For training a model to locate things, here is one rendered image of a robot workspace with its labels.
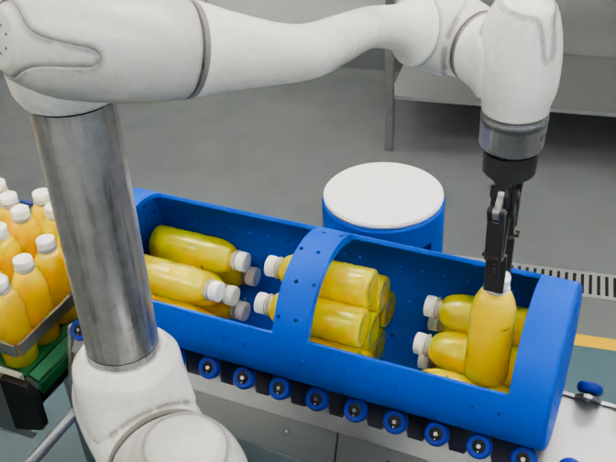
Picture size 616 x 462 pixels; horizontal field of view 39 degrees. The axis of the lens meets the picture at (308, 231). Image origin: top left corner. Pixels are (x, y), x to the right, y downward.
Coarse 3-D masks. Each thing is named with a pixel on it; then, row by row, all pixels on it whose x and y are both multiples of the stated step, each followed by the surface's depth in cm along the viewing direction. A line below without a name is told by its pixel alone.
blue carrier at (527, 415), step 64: (256, 256) 178; (320, 256) 148; (384, 256) 163; (448, 256) 150; (192, 320) 154; (256, 320) 176; (576, 320) 147; (320, 384) 151; (384, 384) 142; (448, 384) 137; (512, 384) 133
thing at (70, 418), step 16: (0, 368) 177; (0, 384) 176; (16, 384) 173; (32, 384) 179; (64, 384) 244; (0, 400) 180; (16, 400) 177; (32, 400) 174; (0, 416) 183; (16, 416) 180; (32, 416) 178; (64, 416) 245; (16, 432) 184; (32, 432) 184; (64, 432) 243; (80, 432) 253; (48, 448) 237
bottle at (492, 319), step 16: (480, 288) 135; (480, 304) 133; (496, 304) 132; (512, 304) 133; (480, 320) 134; (496, 320) 133; (512, 320) 134; (480, 336) 136; (496, 336) 134; (512, 336) 137; (480, 352) 137; (496, 352) 136; (464, 368) 144; (480, 368) 139; (496, 368) 138; (480, 384) 141; (496, 384) 140
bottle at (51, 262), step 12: (48, 252) 178; (60, 252) 181; (36, 264) 180; (48, 264) 179; (60, 264) 180; (48, 276) 180; (60, 276) 181; (60, 288) 182; (60, 300) 184; (72, 312) 187
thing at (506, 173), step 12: (492, 156) 118; (492, 168) 118; (504, 168) 117; (516, 168) 117; (528, 168) 117; (492, 180) 119; (504, 180) 118; (516, 180) 118; (528, 180) 119; (504, 192) 119; (504, 204) 121
